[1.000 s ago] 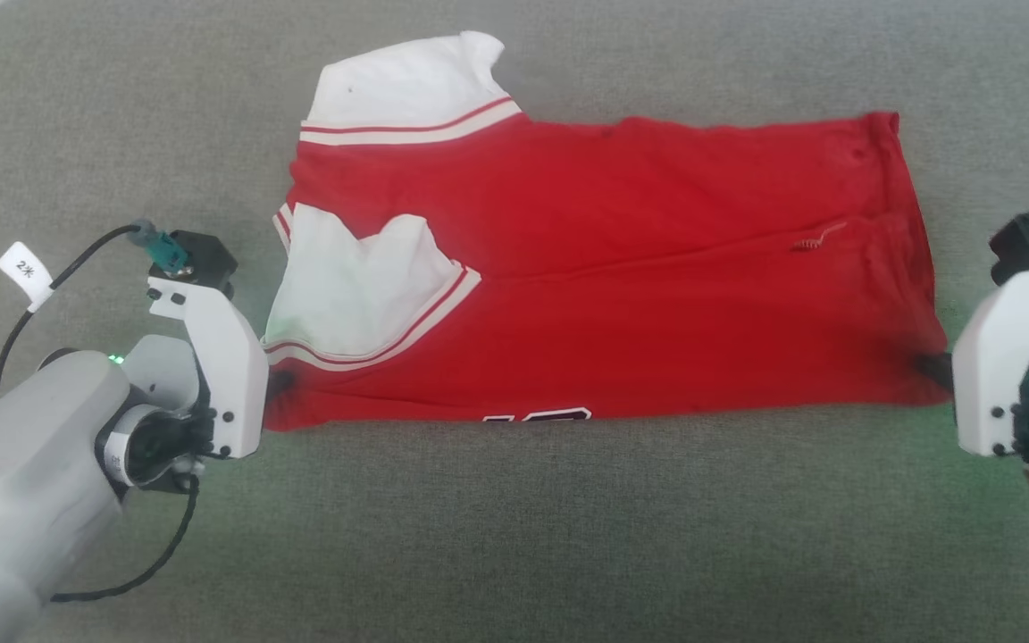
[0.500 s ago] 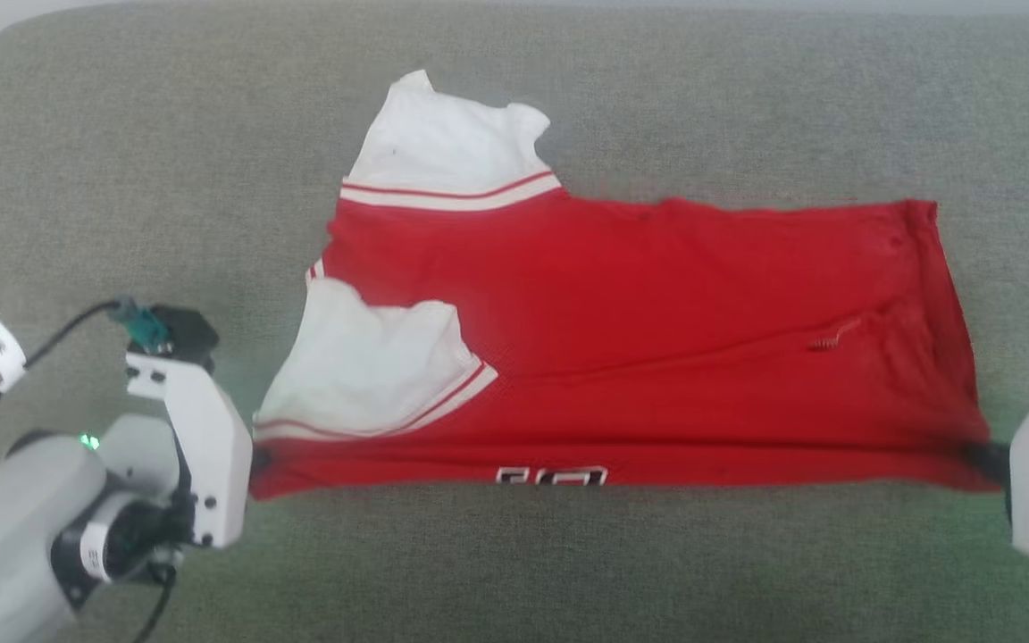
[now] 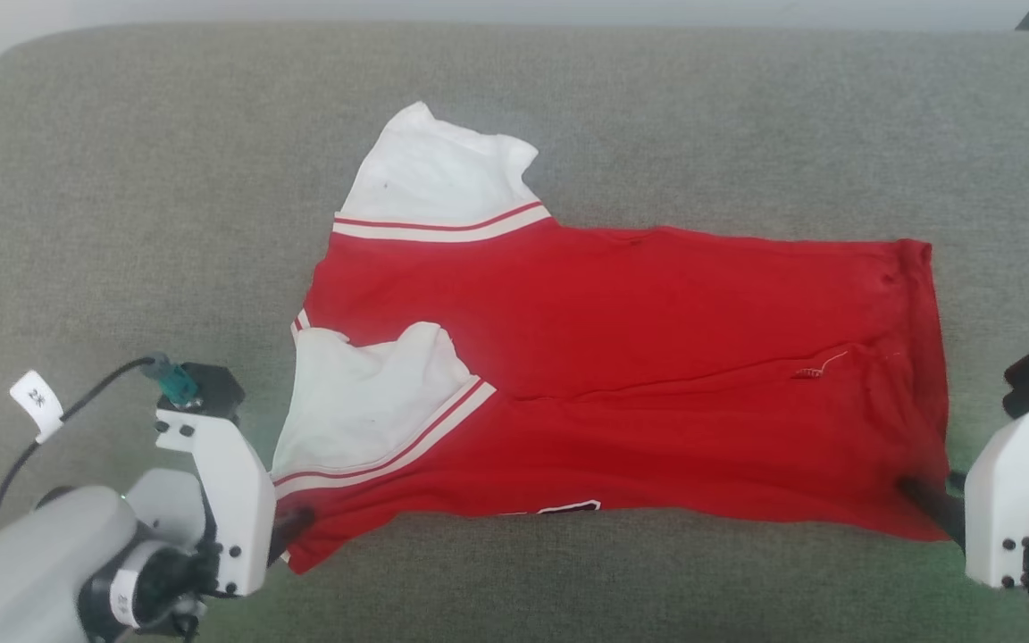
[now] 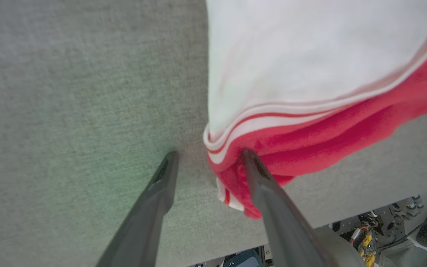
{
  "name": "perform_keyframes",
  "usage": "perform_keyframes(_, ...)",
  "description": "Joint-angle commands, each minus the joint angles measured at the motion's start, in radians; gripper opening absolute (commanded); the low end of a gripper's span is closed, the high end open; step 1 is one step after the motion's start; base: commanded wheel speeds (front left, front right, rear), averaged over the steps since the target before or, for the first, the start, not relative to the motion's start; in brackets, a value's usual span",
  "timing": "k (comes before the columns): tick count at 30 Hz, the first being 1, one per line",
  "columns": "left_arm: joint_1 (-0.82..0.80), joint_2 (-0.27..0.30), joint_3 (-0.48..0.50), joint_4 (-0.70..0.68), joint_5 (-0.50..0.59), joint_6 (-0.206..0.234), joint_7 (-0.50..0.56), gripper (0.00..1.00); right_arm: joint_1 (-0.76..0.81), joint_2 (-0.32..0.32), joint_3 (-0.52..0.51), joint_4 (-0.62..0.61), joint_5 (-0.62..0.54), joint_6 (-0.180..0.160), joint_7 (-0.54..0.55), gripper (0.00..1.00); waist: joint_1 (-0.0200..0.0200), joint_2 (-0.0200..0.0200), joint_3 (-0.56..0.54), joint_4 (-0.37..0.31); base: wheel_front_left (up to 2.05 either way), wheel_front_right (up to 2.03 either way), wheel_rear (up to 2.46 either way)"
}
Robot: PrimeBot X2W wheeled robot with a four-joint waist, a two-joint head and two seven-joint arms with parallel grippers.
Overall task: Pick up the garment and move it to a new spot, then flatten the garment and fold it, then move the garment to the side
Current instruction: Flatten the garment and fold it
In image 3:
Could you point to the red and white jersey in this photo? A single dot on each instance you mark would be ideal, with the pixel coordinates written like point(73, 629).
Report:
point(613, 357)

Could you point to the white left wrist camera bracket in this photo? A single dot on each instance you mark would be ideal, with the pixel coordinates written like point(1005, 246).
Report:
point(229, 500)

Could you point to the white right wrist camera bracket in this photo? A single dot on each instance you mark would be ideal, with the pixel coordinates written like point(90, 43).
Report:
point(1006, 500)

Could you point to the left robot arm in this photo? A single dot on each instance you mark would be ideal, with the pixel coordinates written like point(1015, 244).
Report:
point(23, 572)

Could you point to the grey fabric sofa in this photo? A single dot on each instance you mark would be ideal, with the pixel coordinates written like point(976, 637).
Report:
point(121, 223)

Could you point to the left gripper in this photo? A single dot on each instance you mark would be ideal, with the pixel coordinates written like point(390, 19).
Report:
point(166, 572)

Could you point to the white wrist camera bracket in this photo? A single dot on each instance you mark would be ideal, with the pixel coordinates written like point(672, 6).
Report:
point(229, 500)
point(1006, 500)

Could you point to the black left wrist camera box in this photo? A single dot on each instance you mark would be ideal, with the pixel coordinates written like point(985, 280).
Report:
point(215, 388)

